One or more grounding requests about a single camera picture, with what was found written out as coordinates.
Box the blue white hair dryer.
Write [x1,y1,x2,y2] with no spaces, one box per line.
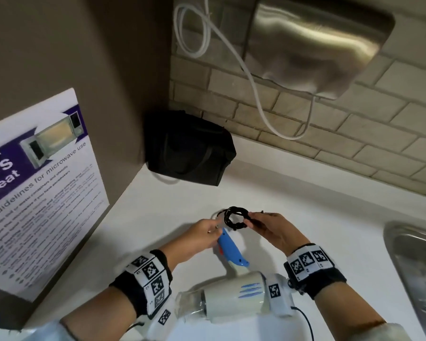
[174,227,272,323]

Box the person's left hand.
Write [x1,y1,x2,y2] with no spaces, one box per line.
[159,217,224,271]

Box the light grey shirt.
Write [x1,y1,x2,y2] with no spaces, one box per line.
[21,317,412,341]

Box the white purple safety poster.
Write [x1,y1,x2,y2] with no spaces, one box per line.
[0,88,110,302]

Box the black hair dryer cord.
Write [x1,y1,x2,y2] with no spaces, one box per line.
[222,206,267,232]

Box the white power cable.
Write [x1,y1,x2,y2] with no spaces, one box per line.
[173,0,317,141]

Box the steel wall hand dryer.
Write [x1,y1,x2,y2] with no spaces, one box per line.
[243,0,397,100]

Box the person's left forearm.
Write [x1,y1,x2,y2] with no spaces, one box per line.
[59,287,139,341]

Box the black fabric bag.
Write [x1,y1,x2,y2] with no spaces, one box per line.
[143,109,237,187]

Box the black wrist strap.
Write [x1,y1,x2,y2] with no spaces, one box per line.
[283,243,347,299]
[109,249,174,320]

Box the person's right hand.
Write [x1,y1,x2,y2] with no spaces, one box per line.
[246,212,312,257]

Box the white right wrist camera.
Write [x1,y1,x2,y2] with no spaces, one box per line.
[265,273,296,318]

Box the steel sink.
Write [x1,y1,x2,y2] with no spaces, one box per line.
[383,222,426,341]

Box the black right wrist strap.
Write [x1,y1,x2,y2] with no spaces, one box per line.
[283,243,347,299]

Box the person's right forearm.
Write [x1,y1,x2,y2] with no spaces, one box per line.
[314,282,390,341]

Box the black left wrist strap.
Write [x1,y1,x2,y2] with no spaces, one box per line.
[109,249,174,320]

